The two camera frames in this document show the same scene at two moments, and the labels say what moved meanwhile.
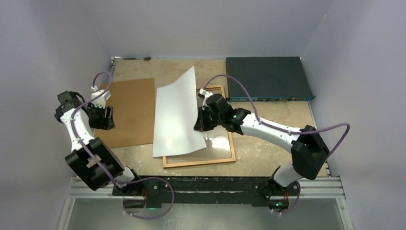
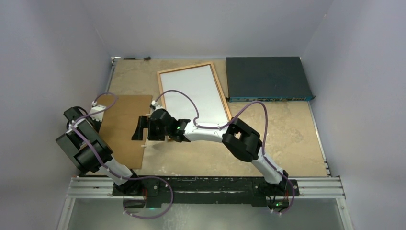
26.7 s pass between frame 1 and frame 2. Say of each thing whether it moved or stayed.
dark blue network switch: stayed
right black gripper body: moved
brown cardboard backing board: moved
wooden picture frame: moved
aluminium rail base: stayed
